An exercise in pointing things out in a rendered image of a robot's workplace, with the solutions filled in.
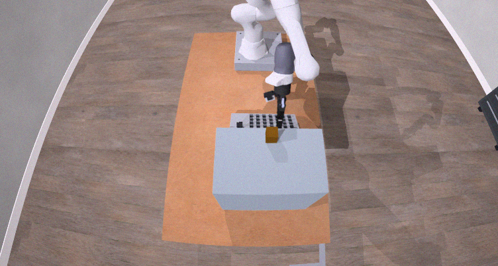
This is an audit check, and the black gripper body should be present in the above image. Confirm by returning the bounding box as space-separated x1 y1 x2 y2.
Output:
274 83 291 104

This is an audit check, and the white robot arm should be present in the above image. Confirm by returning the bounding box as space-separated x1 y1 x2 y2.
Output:
231 0 320 87

